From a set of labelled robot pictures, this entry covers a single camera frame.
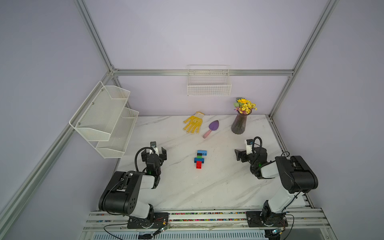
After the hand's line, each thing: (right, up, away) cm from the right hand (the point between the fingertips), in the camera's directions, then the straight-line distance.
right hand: (243, 150), depth 99 cm
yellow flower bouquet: (-1, +28, -8) cm, 29 cm away
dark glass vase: (-2, +18, +2) cm, 18 cm away
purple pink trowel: (-18, +17, +16) cm, 29 cm away
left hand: (-58, +1, -7) cm, 59 cm away
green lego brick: (-29, -4, -3) cm, 30 cm away
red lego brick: (-30, -8, -9) cm, 32 cm away
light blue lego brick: (-26, -1, -2) cm, 26 cm away
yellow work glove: (-33, +19, +18) cm, 42 cm away
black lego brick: (-29, -2, -3) cm, 30 cm away
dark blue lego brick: (-30, -5, -5) cm, 31 cm away
